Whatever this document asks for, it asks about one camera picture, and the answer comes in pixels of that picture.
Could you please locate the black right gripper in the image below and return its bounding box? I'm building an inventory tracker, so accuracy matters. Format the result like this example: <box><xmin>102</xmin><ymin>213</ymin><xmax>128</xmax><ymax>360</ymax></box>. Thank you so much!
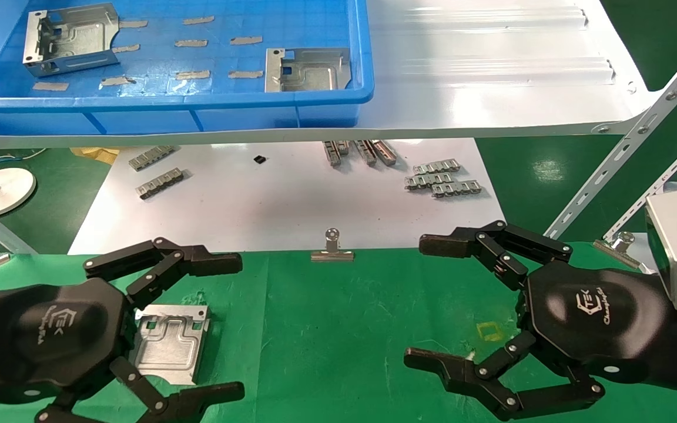
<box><xmin>403</xmin><ymin>221</ymin><xmax>671</xmax><ymax>421</ymax></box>

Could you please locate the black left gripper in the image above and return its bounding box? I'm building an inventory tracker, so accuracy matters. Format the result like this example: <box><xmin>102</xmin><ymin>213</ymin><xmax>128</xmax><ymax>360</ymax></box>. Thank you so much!
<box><xmin>0</xmin><ymin>277</ymin><xmax>246</xmax><ymax>423</ymax></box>

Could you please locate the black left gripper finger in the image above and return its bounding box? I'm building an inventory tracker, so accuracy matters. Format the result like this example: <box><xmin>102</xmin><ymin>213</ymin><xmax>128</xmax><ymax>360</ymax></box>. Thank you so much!
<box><xmin>84</xmin><ymin>236</ymin><xmax>243</xmax><ymax>307</ymax></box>

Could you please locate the silver sheet metal bracket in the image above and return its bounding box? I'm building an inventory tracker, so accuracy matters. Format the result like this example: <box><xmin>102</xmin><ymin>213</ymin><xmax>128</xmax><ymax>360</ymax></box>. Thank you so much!
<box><xmin>265</xmin><ymin>48</ymin><xmax>352</xmax><ymax>93</ymax></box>
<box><xmin>22</xmin><ymin>3</ymin><xmax>120</xmax><ymax>78</ymax></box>
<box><xmin>129</xmin><ymin>304</ymin><xmax>210</xmax><ymax>385</ymax></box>

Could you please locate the long polished metal plate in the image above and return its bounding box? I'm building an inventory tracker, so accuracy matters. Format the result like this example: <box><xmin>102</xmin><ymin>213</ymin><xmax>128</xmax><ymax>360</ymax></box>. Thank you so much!
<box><xmin>68</xmin><ymin>138</ymin><xmax>515</xmax><ymax>254</ymax></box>

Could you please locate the green cloth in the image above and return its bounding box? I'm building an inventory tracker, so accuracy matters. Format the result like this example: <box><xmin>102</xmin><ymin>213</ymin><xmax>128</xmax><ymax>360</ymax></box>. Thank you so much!
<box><xmin>0</xmin><ymin>241</ymin><xmax>677</xmax><ymax>423</ymax></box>

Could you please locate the yellow crumpled item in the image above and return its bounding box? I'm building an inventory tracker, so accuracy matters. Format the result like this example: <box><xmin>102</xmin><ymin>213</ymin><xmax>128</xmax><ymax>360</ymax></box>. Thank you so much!
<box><xmin>70</xmin><ymin>147</ymin><xmax>120</xmax><ymax>165</ymax></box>

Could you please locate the blue plastic bin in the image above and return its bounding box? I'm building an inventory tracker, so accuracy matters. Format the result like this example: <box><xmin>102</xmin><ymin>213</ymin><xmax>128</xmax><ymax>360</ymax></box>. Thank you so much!
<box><xmin>0</xmin><ymin>0</ymin><xmax>374</xmax><ymax>137</ymax></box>

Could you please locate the white metal shelf board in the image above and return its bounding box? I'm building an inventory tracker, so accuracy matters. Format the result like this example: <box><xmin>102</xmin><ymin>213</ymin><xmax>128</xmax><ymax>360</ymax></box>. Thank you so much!
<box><xmin>0</xmin><ymin>0</ymin><xmax>648</xmax><ymax>149</ymax></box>

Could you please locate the grey metal chain strip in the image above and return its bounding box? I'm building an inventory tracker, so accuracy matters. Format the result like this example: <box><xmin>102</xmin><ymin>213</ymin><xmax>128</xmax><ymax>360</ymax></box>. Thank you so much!
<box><xmin>129</xmin><ymin>146</ymin><xmax>176</xmax><ymax>172</ymax></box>
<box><xmin>136</xmin><ymin>168</ymin><xmax>185</xmax><ymax>200</ymax></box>
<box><xmin>405</xmin><ymin>172</ymin><xmax>454</xmax><ymax>191</ymax></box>
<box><xmin>413</xmin><ymin>159</ymin><xmax>461</xmax><ymax>175</ymax></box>
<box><xmin>431</xmin><ymin>180</ymin><xmax>482</xmax><ymax>199</ymax></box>

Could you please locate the grey slanted frame rail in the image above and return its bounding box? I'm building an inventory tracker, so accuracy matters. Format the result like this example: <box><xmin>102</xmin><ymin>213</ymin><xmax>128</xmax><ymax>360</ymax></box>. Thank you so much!
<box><xmin>0</xmin><ymin>220</ymin><xmax>38</xmax><ymax>254</ymax></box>

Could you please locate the long white slotted rail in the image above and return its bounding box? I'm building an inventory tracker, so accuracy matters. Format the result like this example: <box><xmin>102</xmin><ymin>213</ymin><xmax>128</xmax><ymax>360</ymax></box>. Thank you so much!
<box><xmin>544</xmin><ymin>29</ymin><xmax>677</xmax><ymax>240</ymax></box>

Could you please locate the short white slotted rail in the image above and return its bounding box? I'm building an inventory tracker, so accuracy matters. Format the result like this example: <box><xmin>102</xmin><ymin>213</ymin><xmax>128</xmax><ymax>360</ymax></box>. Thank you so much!
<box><xmin>603</xmin><ymin>123</ymin><xmax>677</xmax><ymax>240</ymax></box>

